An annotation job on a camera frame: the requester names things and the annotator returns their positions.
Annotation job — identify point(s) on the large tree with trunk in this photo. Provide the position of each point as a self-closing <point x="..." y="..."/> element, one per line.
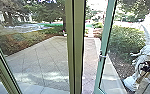
<point x="44" y="10"/>

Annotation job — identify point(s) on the leafy tree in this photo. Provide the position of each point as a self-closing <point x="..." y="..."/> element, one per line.
<point x="137" y="8"/>
<point x="4" y="10"/>

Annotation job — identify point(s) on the small green bush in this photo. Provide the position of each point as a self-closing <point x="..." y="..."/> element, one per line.
<point x="97" y="25"/>

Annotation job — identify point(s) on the green glass door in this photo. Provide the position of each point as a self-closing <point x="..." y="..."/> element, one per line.
<point x="107" y="33"/>

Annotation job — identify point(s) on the bright green lawn strip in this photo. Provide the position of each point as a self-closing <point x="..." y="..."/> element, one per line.
<point x="52" y="25"/>

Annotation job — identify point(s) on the green door frame post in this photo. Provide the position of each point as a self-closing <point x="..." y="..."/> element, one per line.
<point x="76" y="50"/>
<point x="4" y="73"/>

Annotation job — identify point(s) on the white translucent trash bag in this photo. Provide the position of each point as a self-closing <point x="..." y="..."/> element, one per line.
<point x="144" y="53"/>

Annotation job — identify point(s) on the large green bush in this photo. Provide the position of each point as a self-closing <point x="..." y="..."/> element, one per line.
<point x="127" y="40"/>

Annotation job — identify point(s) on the low plant bed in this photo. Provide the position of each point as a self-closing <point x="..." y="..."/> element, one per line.
<point x="21" y="41"/>

